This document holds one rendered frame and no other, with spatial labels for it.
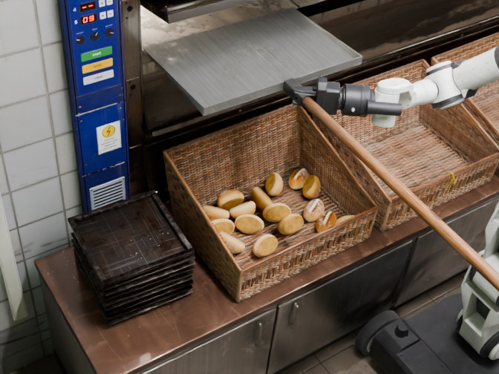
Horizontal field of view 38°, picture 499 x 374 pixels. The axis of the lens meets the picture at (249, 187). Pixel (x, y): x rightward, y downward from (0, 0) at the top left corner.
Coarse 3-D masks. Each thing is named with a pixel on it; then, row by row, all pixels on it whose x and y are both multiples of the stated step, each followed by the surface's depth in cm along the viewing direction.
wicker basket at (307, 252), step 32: (224, 128) 244; (256, 128) 252; (288, 128) 260; (192, 160) 242; (224, 160) 250; (320, 160) 259; (192, 192) 248; (288, 192) 262; (320, 192) 264; (352, 192) 249; (192, 224) 235; (352, 224) 238; (224, 256) 223; (288, 256) 227; (320, 256) 238; (256, 288) 227
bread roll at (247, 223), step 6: (240, 216) 244; (246, 216) 244; (252, 216) 244; (240, 222) 244; (246, 222) 243; (252, 222) 243; (258, 222) 243; (240, 228) 244; (246, 228) 244; (252, 228) 243; (258, 228) 243
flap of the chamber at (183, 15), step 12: (144, 0) 196; (156, 0) 195; (168, 0) 195; (180, 0) 195; (228, 0) 195; (240, 0) 197; (252, 0) 199; (156, 12) 192; (180, 12) 188; (192, 12) 190; (204, 12) 192
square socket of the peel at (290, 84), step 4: (284, 80) 205; (288, 80) 205; (292, 80) 205; (284, 84) 205; (288, 84) 204; (292, 84) 204; (296, 84) 204; (284, 88) 206; (288, 88) 204; (292, 88) 203; (288, 92) 205; (292, 92) 203; (292, 96) 204; (296, 96) 202; (300, 96) 200; (304, 96) 200; (296, 100) 203; (300, 100) 201; (300, 104) 202
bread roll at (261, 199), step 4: (256, 188) 254; (260, 188) 255; (252, 192) 254; (256, 192) 253; (260, 192) 252; (264, 192) 257; (252, 196) 254; (256, 196) 252; (260, 196) 251; (264, 196) 251; (252, 200) 254; (256, 200) 252; (260, 200) 251; (264, 200) 251; (268, 200) 251; (256, 204) 252; (260, 204) 251; (264, 204) 251; (268, 204) 251; (260, 208) 252; (264, 208) 251
